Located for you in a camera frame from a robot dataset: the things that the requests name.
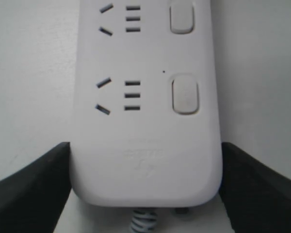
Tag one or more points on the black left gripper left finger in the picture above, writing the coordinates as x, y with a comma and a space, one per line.
32, 199

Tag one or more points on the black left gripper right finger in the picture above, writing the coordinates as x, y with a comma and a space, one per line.
257, 199

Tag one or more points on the white five-outlet power strip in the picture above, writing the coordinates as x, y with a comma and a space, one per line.
145, 128

